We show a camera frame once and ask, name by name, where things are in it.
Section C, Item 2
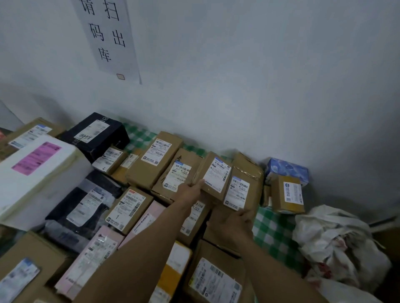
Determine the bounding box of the person's left hand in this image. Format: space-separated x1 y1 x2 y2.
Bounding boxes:
173 179 207 208

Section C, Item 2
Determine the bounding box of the person's right hand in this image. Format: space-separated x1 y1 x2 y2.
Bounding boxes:
208 208 256 251

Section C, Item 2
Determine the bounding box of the small brown labelled box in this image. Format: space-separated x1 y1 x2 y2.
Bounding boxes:
194 151 234 203

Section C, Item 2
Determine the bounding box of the brown taped labelled box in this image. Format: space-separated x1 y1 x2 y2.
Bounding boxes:
223 152 265 214

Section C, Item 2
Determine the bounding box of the person's right forearm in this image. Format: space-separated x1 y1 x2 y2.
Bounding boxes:
231 237 330 303

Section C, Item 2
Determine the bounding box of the person's left forearm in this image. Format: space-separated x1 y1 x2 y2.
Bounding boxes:
72 200 189 303

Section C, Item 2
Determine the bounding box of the green checkered tablecloth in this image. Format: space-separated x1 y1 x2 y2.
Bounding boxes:
120 122 308 277

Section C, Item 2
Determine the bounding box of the pile of brown cardboard parcels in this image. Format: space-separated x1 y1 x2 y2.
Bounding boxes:
0 117 307 303

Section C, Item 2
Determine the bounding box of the blue tissue box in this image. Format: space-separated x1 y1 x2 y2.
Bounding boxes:
265 158 310 186

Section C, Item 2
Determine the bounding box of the long pink parcel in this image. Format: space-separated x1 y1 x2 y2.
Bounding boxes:
118 200 166 250
55 225 125 300

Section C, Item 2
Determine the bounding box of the yellow and white parcel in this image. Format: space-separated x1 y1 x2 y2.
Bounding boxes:
149 240 193 303

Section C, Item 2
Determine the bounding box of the white printed plastic bag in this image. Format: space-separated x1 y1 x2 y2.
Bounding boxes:
292 204 393 294

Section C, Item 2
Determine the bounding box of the black box with white label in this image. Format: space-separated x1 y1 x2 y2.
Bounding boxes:
59 112 130 163

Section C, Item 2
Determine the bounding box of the black plastic mailer bag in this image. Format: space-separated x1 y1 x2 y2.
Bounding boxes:
45 170 124 239

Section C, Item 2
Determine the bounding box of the plain white plastic bag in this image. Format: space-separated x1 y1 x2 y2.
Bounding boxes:
308 276 385 303

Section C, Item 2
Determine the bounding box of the grey plastic mailer bag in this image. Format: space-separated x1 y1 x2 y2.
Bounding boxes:
42 220 91 254

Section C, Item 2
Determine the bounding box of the white foam box pink label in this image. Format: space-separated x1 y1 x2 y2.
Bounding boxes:
0 135 94 231

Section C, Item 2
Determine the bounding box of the white paper wall sign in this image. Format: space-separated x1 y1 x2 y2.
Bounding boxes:
70 0 143 85

